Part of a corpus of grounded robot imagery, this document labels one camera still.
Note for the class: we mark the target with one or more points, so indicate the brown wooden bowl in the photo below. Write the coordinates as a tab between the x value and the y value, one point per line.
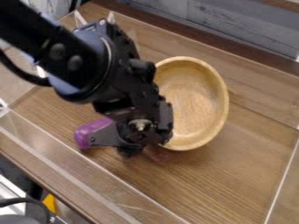
195	89

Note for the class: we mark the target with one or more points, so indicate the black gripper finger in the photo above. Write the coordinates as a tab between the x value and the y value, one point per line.
129	151

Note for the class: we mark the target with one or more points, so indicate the yellow warning sticker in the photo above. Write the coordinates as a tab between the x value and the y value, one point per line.
49	202

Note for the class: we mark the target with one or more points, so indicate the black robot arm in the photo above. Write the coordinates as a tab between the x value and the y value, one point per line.
94	68

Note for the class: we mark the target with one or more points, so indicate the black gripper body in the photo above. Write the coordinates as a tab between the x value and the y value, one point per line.
141	131

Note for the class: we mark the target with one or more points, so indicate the clear acrylic corner bracket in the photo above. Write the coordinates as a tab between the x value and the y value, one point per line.
80	21

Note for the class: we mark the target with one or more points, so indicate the purple toy eggplant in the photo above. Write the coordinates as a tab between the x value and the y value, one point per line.
93	134

